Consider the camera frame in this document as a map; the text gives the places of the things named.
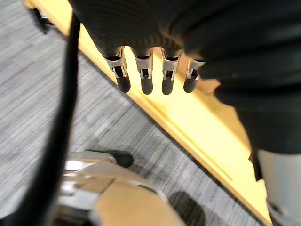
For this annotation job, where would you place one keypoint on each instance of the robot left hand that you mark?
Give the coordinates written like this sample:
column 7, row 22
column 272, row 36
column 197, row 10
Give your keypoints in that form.
column 211, row 35

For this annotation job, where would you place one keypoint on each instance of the yellow shelf base board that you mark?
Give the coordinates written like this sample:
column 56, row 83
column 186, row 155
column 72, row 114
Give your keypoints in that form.
column 188, row 117

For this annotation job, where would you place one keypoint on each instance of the black shelf caster wheel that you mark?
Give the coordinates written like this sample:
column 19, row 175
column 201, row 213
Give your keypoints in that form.
column 43, row 22

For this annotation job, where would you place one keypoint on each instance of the dark robot foot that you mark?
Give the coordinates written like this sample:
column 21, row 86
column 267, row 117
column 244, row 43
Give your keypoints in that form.
column 123, row 159

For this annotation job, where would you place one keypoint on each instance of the silver robot leg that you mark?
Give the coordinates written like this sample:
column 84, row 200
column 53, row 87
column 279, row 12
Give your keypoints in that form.
column 122, row 202

